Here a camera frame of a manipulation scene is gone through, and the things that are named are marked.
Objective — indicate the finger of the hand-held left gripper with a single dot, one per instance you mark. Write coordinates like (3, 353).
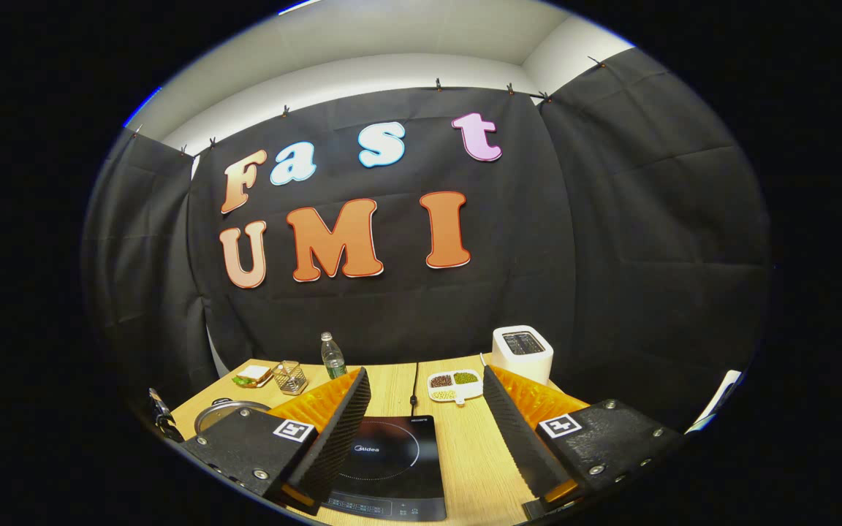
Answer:
(164, 416)

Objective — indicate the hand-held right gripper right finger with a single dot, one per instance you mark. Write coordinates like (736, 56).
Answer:
(516, 438)

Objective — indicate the black induction cooktop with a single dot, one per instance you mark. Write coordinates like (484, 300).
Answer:
(399, 467)

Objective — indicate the white divided bean tray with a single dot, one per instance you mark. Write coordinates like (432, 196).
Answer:
(454, 386)

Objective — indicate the clear plastic water bottle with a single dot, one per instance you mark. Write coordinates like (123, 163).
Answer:
(332, 359)

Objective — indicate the sandwich with lettuce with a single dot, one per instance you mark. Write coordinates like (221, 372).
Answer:
(253, 375)

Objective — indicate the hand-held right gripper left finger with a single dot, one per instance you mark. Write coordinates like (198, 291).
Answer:
(337, 438)

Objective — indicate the white toaster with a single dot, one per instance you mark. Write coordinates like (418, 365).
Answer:
(522, 358)

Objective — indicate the black backdrop cloth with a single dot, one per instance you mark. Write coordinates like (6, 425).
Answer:
(538, 256)

